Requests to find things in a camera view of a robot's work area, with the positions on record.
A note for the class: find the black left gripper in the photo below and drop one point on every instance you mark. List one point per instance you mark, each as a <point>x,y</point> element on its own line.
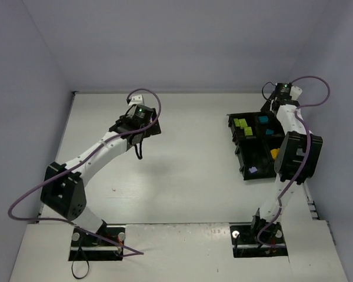
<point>154,126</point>

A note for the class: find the lime green rounded lego brick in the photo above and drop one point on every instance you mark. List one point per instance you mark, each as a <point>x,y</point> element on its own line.
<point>240,123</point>

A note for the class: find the lime green sloped lego brick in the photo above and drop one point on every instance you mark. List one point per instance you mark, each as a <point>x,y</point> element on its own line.
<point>248,131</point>

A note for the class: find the teal long lego brick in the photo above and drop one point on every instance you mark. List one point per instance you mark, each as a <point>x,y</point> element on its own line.
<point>263,119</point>

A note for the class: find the purple square lego brick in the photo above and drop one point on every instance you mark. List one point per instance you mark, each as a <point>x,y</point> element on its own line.
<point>253,170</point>

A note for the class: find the yellow rounded lego brick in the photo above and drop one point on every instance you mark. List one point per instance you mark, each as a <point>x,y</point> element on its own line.
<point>274,153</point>

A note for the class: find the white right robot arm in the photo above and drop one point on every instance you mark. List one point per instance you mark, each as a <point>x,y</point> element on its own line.
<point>297,157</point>

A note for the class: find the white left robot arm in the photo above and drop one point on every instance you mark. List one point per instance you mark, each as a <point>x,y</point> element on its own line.
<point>64,191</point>

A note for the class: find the black four-compartment sorting bin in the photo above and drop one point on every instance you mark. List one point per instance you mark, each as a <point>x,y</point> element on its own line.
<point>255,150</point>

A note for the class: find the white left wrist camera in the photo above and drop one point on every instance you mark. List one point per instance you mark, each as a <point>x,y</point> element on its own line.
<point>135,100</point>

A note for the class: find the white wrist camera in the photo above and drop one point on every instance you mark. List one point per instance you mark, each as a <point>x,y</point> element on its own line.
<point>135,100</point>
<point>295,92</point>

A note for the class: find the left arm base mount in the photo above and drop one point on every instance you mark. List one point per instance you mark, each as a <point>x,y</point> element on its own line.
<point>87,247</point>

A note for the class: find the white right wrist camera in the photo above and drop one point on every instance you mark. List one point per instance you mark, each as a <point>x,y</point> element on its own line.
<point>295,92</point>

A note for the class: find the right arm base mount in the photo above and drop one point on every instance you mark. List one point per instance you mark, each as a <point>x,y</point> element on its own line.
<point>245,242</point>

